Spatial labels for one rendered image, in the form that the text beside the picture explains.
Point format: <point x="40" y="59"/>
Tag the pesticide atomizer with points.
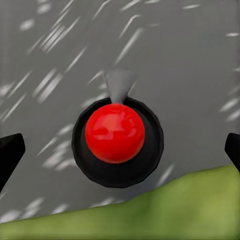
<point x="117" y="141"/>

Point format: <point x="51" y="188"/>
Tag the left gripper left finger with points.
<point x="12" y="148"/>

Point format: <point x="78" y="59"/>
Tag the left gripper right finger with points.
<point x="232" y="148"/>

